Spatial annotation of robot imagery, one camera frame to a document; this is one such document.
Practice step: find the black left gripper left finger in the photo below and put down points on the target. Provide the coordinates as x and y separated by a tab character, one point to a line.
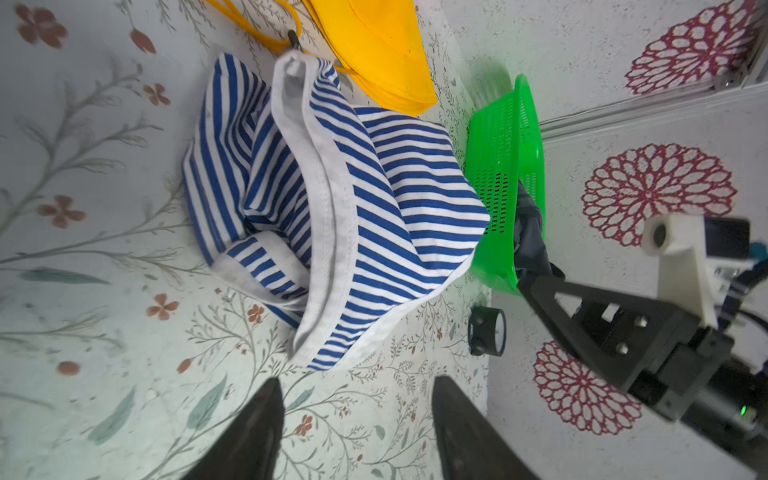
249	447

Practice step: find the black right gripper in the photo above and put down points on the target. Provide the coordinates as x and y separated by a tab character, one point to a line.
653	350

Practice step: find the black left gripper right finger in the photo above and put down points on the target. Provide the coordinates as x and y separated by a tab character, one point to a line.
469	447

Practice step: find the blue white striped tank top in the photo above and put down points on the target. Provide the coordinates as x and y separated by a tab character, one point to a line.
340	219

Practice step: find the grey tank top in basket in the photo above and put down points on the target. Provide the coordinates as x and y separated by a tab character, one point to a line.
530	254

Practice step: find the black pressure gauge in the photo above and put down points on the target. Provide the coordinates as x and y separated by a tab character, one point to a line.
487	331

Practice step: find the green plastic basket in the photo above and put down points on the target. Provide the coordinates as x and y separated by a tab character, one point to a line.
504	151

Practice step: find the yellow bucket hat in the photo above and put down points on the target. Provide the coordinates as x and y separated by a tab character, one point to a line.
377	43

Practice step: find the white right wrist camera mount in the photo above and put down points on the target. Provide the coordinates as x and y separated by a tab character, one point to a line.
698	259

